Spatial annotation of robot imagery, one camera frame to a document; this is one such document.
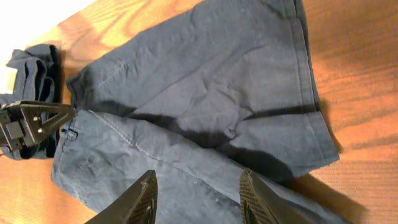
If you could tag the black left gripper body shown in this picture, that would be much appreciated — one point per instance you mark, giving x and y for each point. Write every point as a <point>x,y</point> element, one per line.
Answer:
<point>11,127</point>

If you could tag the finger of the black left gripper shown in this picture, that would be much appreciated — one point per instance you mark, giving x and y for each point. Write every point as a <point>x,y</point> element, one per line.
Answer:
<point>37,120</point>

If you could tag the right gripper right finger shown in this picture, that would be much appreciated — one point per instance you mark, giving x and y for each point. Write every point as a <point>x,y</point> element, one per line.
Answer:
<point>261,205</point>

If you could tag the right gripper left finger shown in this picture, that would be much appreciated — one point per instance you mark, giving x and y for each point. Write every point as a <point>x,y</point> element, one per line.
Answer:
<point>137,205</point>

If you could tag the blue denim shorts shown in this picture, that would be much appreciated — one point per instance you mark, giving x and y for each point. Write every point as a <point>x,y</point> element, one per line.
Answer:
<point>223,87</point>

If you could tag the folded dark navy garment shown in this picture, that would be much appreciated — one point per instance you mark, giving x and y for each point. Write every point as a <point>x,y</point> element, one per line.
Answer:
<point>38,78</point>

